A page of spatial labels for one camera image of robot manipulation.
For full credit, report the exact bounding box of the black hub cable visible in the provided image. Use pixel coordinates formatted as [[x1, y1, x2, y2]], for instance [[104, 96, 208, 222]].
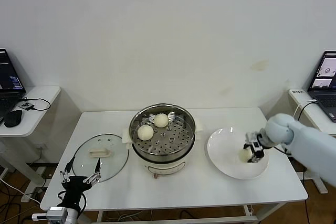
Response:
[[18, 97, 51, 111]]

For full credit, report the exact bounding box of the black computer mouse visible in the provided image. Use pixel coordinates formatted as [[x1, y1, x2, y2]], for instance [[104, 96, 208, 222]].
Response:
[[4, 109, 24, 127]]

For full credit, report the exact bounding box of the white round plate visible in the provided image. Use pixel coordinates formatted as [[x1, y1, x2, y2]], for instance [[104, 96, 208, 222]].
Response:
[[206, 126, 270, 180]]

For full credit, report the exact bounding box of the floor power strip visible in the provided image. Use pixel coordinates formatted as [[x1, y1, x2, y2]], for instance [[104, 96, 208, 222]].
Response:
[[38, 166, 53, 179]]

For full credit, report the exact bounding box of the white main table frame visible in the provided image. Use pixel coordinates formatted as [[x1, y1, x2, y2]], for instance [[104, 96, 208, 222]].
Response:
[[96, 204, 259, 224]]

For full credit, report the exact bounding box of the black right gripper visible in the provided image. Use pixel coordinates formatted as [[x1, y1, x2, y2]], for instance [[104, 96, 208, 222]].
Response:
[[243, 129, 268, 164]]

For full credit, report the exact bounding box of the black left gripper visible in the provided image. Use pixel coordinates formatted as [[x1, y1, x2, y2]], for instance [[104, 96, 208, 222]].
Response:
[[60, 156, 102, 208]]

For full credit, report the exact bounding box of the white side table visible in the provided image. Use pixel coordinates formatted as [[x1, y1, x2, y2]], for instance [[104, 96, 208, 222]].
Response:
[[288, 88, 336, 195], [0, 85, 61, 202]]

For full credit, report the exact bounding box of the cream electric cooker base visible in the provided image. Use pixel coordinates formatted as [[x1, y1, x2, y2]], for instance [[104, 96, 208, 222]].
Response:
[[122, 123, 204, 180]]

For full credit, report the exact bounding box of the glass lid cream handle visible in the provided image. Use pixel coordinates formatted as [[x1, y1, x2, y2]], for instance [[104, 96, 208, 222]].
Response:
[[71, 133, 130, 183]]

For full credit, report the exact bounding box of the white charger cable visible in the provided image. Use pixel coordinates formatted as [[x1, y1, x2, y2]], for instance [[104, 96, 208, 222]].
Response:
[[292, 99, 318, 121]]

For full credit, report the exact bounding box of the white steamed baozi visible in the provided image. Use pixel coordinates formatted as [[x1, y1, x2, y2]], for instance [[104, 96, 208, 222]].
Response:
[[153, 113, 170, 129], [137, 125, 154, 141], [238, 149, 253, 164]]

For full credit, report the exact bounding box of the perforated steel steamer basket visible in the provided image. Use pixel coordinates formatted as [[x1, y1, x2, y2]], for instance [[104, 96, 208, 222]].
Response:
[[129, 103, 196, 163]]

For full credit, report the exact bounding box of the grey laptop bright screen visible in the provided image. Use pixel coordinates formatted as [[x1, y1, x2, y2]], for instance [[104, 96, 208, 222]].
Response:
[[306, 50, 336, 123]]

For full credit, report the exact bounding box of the white floor cable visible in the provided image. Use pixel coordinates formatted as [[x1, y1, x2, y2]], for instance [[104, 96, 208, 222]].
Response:
[[0, 178, 41, 205]]

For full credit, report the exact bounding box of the black laptop dark screen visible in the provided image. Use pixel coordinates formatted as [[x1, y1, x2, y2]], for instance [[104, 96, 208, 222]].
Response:
[[0, 48, 27, 117]]

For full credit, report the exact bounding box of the small black hub box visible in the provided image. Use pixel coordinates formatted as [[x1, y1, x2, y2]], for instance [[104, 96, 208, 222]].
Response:
[[19, 101, 36, 111]]

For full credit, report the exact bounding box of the black adapter with cable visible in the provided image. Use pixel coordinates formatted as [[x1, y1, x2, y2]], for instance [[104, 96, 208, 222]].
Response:
[[293, 100, 318, 183]]

